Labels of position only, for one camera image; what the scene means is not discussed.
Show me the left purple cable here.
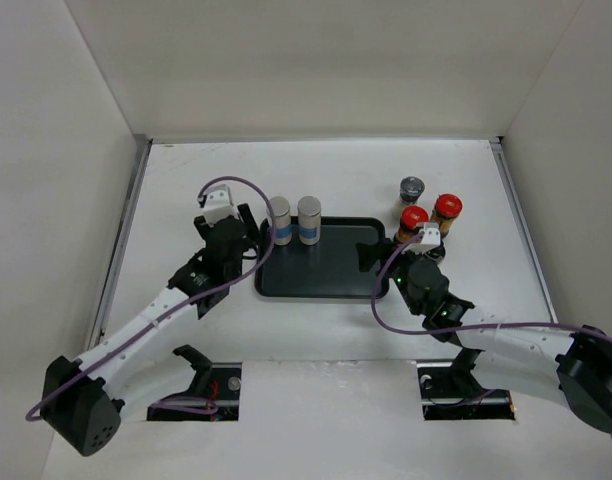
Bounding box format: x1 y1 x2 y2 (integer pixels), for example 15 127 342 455
25 175 278 422

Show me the black cap white bottle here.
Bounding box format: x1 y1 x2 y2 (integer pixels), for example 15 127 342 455
424 243 446 264

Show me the grey lid seasoning jar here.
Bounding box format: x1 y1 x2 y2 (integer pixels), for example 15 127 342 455
398 176 426 206

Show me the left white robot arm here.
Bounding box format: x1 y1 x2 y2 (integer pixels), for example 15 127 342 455
38 203 260 457

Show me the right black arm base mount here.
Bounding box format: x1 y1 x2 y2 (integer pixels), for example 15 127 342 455
417 353 515 421

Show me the red lid sauce jar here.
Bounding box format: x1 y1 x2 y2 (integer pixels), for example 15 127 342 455
430 193 463 238

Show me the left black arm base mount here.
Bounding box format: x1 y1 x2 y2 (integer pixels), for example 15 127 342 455
146 345 243 422

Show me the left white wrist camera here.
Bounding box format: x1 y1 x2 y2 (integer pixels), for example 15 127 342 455
197 184 236 227

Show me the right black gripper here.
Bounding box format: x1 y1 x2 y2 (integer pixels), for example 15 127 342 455
356 238 429 316

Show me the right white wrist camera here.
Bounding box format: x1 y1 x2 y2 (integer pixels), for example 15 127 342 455
410 222 442 254

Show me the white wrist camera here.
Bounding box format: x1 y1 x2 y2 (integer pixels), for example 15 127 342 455
197 184 236 227
410 222 442 254

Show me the blue label sago bottle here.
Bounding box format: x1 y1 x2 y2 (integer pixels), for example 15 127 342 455
267 196 292 246
297 196 321 246

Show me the red lid chili jar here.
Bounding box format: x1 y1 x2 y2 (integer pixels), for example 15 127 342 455
393 205 429 244

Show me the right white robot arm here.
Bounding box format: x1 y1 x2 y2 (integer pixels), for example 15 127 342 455
356 239 612 434

